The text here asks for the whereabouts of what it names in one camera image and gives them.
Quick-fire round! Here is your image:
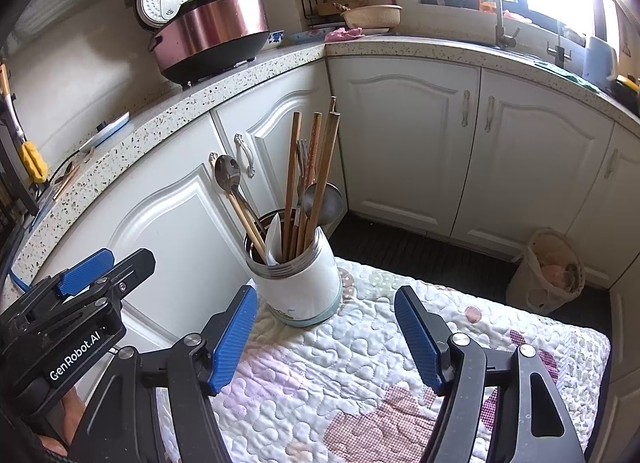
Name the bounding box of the yellow white tool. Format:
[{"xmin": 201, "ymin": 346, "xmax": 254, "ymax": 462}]
[{"xmin": 0, "ymin": 63, "xmax": 49, "ymax": 182}]

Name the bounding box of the round blue white lid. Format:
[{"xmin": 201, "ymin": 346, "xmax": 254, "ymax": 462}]
[{"xmin": 79, "ymin": 112, "xmax": 132, "ymax": 148}]

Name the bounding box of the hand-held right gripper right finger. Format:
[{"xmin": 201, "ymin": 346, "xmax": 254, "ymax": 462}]
[{"xmin": 394, "ymin": 286, "xmax": 587, "ymax": 463}]

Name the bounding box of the floral plate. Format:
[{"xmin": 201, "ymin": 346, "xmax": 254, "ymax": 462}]
[{"xmin": 287, "ymin": 29, "xmax": 331, "ymax": 44}]

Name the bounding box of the black wire dish rack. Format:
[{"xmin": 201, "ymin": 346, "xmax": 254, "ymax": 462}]
[{"xmin": 299, "ymin": 0, "xmax": 397, "ymax": 30}]

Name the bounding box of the tall metal faucet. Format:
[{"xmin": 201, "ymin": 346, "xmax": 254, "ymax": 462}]
[{"xmin": 481, "ymin": 0, "xmax": 522, "ymax": 50}]

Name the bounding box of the beige woven basket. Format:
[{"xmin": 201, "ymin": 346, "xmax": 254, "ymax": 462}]
[{"xmin": 341, "ymin": 4, "xmax": 403, "ymax": 30}]

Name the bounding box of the white kitchen cabinet unit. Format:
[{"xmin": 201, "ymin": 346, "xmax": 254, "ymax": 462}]
[{"xmin": 10, "ymin": 55, "xmax": 640, "ymax": 463}]

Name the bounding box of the pale blue container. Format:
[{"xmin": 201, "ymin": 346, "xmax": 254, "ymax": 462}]
[{"xmin": 584, "ymin": 35, "xmax": 622, "ymax": 94}]

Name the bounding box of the beige waste bin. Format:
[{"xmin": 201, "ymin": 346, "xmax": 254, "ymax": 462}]
[{"xmin": 506, "ymin": 228, "xmax": 586, "ymax": 315}]

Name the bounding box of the pink cloth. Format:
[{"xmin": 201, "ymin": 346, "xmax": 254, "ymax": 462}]
[{"xmin": 324, "ymin": 27, "xmax": 364, "ymax": 42}]

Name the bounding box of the thick brown wooden chopstick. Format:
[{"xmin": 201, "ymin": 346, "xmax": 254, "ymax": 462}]
[{"xmin": 305, "ymin": 112, "xmax": 342, "ymax": 255}]

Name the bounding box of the white utensil holder teal base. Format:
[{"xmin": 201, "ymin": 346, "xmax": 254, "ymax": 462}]
[{"xmin": 244, "ymin": 210, "xmax": 344, "ymax": 328}]

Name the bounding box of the light bamboo chopstick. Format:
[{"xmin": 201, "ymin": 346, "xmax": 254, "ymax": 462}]
[
  {"xmin": 235, "ymin": 195, "xmax": 269, "ymax": 256},
  {"xmin": 227, "ymin": 191, "xmax": 266, "ymax": 264}
]

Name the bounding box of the patterned chopstick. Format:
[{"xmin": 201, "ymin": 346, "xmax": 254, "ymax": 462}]
[{"xmin": 299, "ymin": 113, "xmax": 323, "ymax": 256}]

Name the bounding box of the green cloth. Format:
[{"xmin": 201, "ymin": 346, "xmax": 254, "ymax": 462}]
[{"xmin": 535, "ymin": 59, "xmax": 601, "ymax": 94}]

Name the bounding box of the small metal spoon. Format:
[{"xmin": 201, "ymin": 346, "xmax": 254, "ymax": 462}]
[{"xmin": 215, "ymin": 154, "xmax": 262, "ymax": 240}]

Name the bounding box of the pink rice cooker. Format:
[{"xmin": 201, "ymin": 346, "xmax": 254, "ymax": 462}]
[{"xmin": 132, "ymin": 0, "xmax": 272, "ymax": 86}]

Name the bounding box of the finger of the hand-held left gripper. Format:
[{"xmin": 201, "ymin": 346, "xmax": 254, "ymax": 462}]
[
  {"xmin": 56, "ymin": 249, "xmax": 117, "ymax": 298},
  {"xmin": 95, "ymin": 249, "xmax": 157, "ymax": 303}
]

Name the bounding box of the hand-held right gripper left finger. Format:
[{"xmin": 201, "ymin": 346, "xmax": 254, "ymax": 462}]
[{"xmin": 70, "ymin": 285, "xmax": 259, "ymax": 463}]

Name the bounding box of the quilted floral blanket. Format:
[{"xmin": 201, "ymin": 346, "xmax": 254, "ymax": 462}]
[{"xmin": 155, "ymin": 257, "xmax": 612, "ymax": 463}]

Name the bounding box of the person's left hand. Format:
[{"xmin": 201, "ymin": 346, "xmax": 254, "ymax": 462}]
[{"xmin": 40, "ymin": 385, "xmax": 87, "ymax": 459}]

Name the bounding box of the small metal faucet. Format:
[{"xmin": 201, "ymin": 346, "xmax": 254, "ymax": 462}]
[{"xmin": 546, "ymin": 18, "xmax": 575, "ymax": 70}]

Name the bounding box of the white plastic rice paddle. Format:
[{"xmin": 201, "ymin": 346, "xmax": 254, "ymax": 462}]
[{"xmin": 264, "ymin": 215, "xmax": 285, "ymax": 265}]

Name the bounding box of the large metal spoon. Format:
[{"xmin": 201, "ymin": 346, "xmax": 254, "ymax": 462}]
[{"xmin": 304, "ymin": 182, "xmax": 344, "ymax": 228}]

